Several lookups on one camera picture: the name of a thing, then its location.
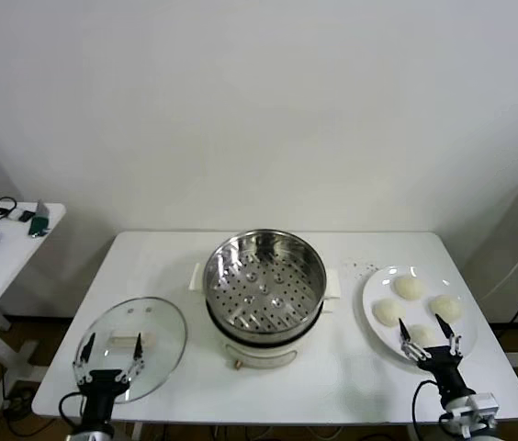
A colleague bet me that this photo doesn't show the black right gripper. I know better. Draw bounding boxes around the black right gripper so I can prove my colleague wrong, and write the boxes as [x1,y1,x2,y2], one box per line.
[398,313,476,403]

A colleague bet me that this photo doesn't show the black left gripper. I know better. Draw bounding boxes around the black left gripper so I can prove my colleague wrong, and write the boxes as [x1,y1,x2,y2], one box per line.
[73,333,145,424]

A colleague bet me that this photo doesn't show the white steamed baozi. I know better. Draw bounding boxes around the white steamed baozi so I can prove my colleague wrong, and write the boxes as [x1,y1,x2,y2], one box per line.
[372,298,406,328]
[393,275,425,302]
[429,294,464,322]
[408,323,439,348]

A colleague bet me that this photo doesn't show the glass lid with cream handle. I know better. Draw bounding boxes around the glass lid with cream handle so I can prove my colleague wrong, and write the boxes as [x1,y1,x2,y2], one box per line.
[72,296,189,405]

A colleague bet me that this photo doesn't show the perforated stainless steel steamer basket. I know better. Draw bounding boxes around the perforated stainless steel steamer basket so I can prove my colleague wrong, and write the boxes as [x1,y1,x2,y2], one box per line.
[188,228,343,335]

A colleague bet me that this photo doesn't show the white oval plate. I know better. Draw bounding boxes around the white oval plate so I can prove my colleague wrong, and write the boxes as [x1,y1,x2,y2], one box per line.
[361,265,479,368]

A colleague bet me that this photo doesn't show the white side table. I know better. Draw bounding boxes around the white side table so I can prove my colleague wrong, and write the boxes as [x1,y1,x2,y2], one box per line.
[0,200,66,382]

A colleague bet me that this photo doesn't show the white electric cooker pot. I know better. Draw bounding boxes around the white electric cooker pot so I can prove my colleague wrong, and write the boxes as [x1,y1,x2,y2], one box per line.
[203,288,337,371]

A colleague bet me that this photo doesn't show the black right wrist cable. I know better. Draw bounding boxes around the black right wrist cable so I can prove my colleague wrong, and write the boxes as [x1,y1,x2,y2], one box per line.
[411,379,445,441]

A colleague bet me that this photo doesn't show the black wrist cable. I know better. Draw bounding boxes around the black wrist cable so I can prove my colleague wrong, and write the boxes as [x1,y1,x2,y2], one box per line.
[58,392,84,435]
[411,379,445,441]

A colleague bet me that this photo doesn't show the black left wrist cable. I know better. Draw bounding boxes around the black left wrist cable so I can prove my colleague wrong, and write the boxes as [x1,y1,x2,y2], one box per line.
[58,392,84,435]

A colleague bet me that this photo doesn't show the black floor cable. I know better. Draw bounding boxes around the black floor cable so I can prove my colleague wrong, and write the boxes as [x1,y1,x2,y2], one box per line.
[4,385,36,435]

